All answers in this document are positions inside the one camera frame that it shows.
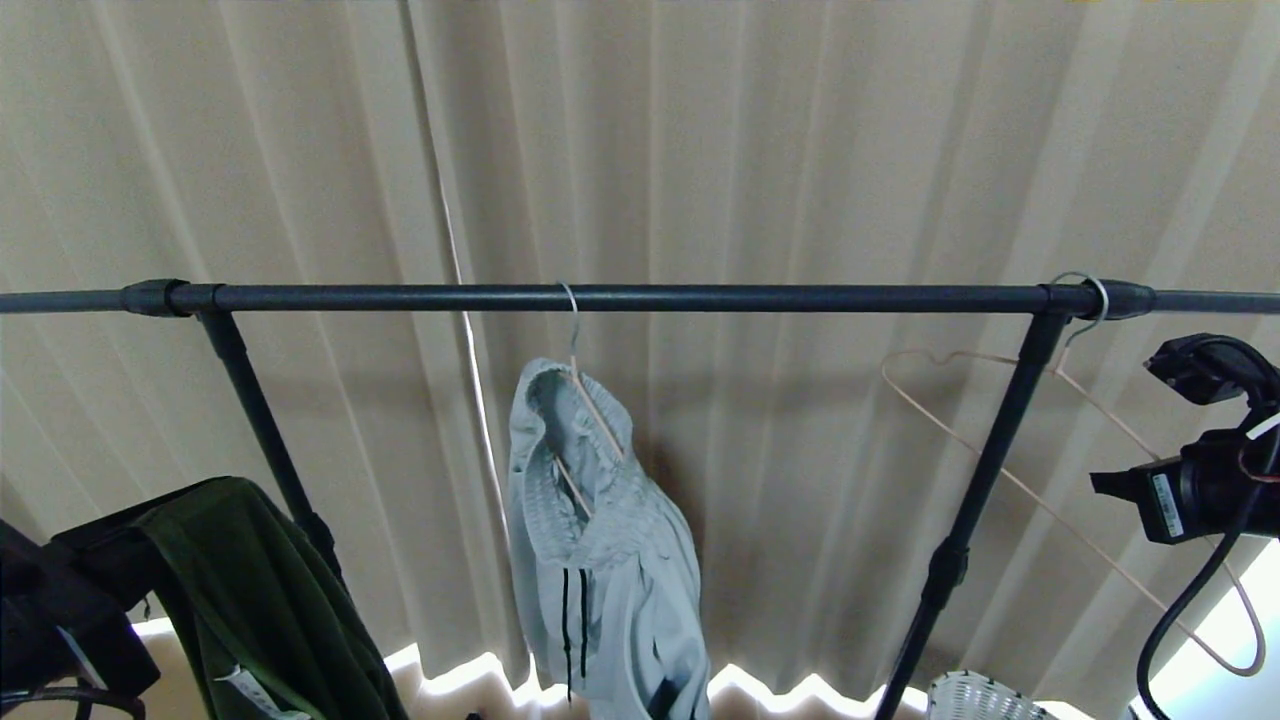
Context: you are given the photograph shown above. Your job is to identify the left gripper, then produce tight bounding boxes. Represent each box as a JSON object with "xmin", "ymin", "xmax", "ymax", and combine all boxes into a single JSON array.
[{"xmin": 0, "ymin": 478, "xmax": 226, "ymax": 701}]

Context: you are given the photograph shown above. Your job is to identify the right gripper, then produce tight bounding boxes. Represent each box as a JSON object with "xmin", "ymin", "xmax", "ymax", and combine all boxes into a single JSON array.
[{"xmin": 1138, "ymin": 428, "xmax": 1280, "ymax": 546}]

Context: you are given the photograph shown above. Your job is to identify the green garment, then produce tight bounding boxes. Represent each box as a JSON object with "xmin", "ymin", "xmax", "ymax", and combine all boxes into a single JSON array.
[{"xmin": 135, "ymin": 477, "xmax": 411, "ymax": 720}]

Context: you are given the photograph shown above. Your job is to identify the pink clothes hanger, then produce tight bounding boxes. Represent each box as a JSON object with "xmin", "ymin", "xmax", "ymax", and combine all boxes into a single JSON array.
[
  {"xmin": 880, "ymin": 272, "xmax": 1266, "ymax": 678},
  {"xmin": 555, "ymin": 282, "xmax": 626, "ymax": 516}
]

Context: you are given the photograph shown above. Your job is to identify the pale grey shorts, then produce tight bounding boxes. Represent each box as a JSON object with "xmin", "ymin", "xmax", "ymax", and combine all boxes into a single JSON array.
[{"xmin": 507, "ymin": 358, "xmax": 713, "ymax": 720}]

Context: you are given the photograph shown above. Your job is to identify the white laundry basket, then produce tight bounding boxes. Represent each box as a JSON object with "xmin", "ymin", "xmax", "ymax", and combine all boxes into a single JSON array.
[{"xmin": 927, "ymin": 670, "xmax": 1051, "ymax": 720}]

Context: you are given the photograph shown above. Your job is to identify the black clothes rack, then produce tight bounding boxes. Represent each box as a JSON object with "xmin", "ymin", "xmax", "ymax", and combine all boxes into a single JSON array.
[{"xmin": 0, "ymin": 278, "xmax": 1280, "ymax": 720}]

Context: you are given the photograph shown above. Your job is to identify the beige curtain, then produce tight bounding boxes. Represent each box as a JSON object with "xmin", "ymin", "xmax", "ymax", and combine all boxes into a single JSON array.
[{"xmin": 0, "ymin": 0, "xmax": 1280, "ymax": 706}]

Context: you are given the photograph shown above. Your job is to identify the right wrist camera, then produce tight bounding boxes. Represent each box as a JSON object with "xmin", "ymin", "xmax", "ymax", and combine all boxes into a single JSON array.
[{"xmin": 1145, "ymin": 335, "xmax": 1280, "ymax": 406}]

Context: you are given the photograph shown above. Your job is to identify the black cable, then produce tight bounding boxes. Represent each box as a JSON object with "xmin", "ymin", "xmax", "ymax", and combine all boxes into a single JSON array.
[{"xmin": 1135, "ymin": 400, "xmax": 1280, "ymax": 720}]

